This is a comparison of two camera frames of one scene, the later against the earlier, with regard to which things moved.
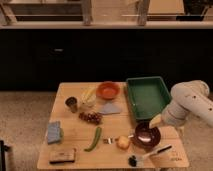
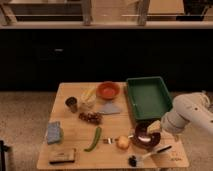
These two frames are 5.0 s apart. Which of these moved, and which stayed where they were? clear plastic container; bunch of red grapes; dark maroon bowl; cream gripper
Moved: cream gripper
Stayed: bunch of red grapes; clear plastic container; dark maroon bowl
